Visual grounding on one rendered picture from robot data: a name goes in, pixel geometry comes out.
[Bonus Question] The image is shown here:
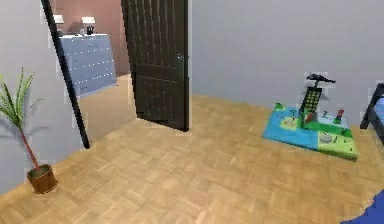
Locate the dark brown room door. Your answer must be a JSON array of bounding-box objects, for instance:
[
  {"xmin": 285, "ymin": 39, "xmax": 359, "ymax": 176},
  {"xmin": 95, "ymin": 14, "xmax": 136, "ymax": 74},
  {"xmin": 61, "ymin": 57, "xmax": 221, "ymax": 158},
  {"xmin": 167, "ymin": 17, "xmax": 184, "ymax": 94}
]
[{"xmin": 120, "ymin": 0, "xmax": 190, "ymax": 132}]

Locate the blue grey chest of drawers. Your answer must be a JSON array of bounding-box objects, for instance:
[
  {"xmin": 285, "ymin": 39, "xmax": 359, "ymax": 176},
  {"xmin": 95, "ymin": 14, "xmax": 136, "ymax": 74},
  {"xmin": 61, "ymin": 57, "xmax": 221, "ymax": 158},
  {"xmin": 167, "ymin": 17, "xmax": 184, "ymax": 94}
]
[{"xmin": 58, "ymin": 32, "xmax": 118, "ymax": 98}]

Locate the blue green toy playset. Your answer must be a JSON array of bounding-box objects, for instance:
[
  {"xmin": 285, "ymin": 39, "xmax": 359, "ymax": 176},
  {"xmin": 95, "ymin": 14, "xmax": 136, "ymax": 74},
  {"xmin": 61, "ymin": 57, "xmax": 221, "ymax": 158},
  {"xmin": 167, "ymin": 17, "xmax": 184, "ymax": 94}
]
[{"xmin": 261, "ymin": 72, "xmax": 360, "ymax": 162}]

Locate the white shade table lamp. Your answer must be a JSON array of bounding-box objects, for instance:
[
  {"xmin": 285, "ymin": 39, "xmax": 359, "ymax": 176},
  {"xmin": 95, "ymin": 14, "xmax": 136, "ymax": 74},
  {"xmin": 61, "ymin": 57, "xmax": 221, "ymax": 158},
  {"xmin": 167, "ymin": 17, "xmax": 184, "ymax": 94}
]
[
  {"xmin": 81, "ymin": 16, "xmax": 97, "ymax": 36},
  {"xmin": 52, "ymin": 14, "xmax": 65, "ymax": 34}
]

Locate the green potted palm plant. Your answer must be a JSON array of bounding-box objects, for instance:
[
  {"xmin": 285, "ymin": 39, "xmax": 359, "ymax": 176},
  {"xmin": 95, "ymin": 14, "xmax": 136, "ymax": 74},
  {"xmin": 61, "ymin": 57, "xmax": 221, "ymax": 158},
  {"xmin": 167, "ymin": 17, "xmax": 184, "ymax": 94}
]
[{"xmin": 0, "ymin": 67, "xmax": 59, "ymax": 195}]

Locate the blue floor cloth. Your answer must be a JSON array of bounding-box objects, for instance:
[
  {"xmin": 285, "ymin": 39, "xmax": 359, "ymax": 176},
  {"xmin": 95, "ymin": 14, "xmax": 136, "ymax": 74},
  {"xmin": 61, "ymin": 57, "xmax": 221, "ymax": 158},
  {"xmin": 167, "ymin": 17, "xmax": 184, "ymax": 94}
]
[{"xmin": 339, "ymin": 190, "xmax": 384, "ymax": 224}]

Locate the dark door handle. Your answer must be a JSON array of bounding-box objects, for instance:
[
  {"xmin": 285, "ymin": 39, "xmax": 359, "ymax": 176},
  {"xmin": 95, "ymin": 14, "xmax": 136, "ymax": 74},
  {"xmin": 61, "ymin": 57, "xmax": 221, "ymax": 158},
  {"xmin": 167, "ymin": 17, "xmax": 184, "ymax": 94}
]
[{"xmin": 176, "ymin": 54, "xmax": 185, "ymax": 81}]

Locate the dark frame blue bed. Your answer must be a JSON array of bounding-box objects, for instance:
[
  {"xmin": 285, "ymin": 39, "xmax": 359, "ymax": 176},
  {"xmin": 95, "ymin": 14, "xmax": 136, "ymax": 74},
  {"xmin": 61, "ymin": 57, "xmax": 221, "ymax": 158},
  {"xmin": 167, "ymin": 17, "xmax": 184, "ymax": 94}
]
[{"xmin": 359, "ymin": 82, "xmax": 384, "ymax": 146}]

